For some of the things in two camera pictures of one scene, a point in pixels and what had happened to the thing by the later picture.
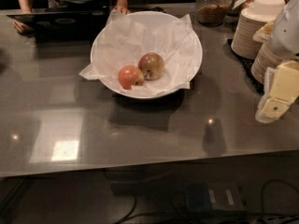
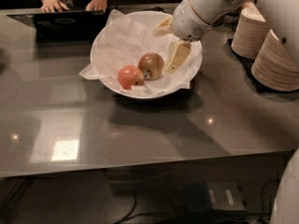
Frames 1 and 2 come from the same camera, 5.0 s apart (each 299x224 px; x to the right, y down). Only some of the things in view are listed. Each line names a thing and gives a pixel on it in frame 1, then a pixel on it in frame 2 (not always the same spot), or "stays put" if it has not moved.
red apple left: (130, 76) stays put
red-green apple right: (151, 64) stays put
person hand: (124, 9) to (99, 3)
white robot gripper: (287, 32) to (187, 22)
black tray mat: (247, 64) stays put
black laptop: (64, 24) stays put
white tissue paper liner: (128, 36) stays put
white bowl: (146, 54) stays put
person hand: (21, 27) to (50, 5)
